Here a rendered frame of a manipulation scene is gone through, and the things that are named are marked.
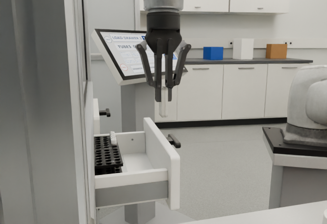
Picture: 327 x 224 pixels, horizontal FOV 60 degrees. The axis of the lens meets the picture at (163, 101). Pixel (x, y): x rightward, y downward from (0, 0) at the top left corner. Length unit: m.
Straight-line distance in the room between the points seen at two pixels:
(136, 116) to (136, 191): 1.04
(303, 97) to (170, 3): 0.64
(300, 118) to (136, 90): 0.83
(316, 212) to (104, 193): 0.47
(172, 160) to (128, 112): 1.09
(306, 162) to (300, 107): 0.19
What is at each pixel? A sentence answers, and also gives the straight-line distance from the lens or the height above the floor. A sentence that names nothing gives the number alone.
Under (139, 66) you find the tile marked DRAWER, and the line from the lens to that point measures 1.44.
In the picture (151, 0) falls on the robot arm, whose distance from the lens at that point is 0.63.
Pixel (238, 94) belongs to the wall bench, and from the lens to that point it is 3.94.
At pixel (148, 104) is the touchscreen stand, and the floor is 0.78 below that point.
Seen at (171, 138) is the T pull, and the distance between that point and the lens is 0.67.
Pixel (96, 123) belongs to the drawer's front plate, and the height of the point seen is 0.91.
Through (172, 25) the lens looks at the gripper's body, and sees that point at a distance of 0.63.
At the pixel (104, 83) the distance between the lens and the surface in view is 2.31.
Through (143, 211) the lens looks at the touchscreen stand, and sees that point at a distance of 1.84.
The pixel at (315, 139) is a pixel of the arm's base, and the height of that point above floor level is 0.80.
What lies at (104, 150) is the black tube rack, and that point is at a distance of 0.64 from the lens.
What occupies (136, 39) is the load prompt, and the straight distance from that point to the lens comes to 1.59.
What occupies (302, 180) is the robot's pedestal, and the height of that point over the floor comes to 0.66.
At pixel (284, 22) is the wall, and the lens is 4.98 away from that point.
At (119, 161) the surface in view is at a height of 0.90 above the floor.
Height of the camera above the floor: 1.13
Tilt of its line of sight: 12 degrees down
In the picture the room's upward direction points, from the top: straight up
